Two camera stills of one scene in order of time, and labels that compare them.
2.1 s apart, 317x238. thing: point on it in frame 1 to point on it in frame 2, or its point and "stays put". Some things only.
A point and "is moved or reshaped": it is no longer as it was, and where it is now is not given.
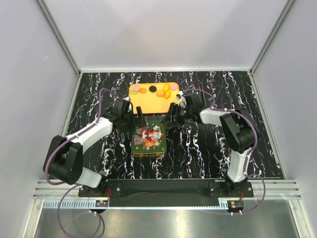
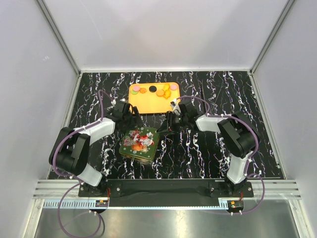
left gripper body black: x=129 y=122 stays put
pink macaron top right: x=174 y=87 stays put
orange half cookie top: x=166 y=87 stays put
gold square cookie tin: x=154 y=153 to x=140 y=159
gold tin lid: x=151 y=138 is moved or reshaped
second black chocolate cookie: x=152 y=89 stays put
